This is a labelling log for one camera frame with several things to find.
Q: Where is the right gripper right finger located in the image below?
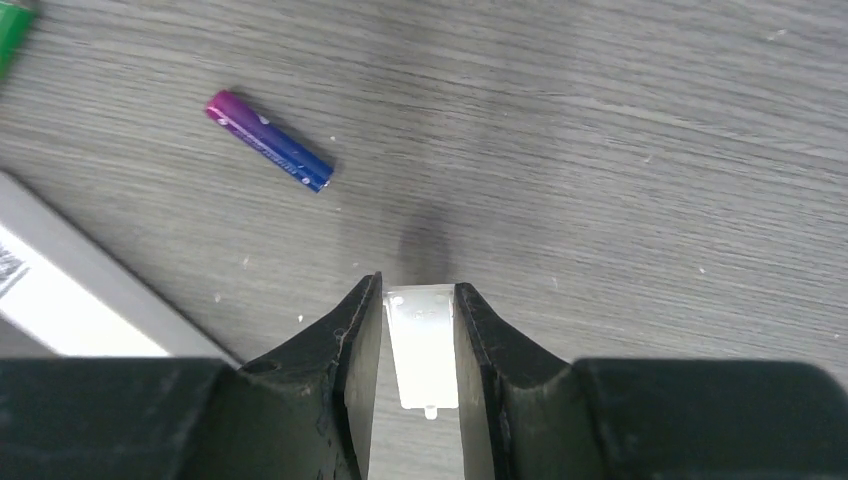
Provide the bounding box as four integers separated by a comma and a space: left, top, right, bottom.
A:
454, 283, 847, 479

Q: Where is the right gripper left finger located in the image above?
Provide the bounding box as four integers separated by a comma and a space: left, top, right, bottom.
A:
1, 273, 382, 479

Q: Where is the white battery cover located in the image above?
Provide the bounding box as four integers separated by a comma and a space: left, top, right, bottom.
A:
383, 284, 458, 420

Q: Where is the white remote control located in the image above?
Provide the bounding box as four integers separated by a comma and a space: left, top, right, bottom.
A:
1, 173, 241, 368

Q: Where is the purple blue battery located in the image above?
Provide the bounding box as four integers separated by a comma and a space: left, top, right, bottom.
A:
205, 90, 334, 192

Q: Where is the green battery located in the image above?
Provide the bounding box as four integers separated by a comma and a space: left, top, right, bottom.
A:
0, 0, 38, 78

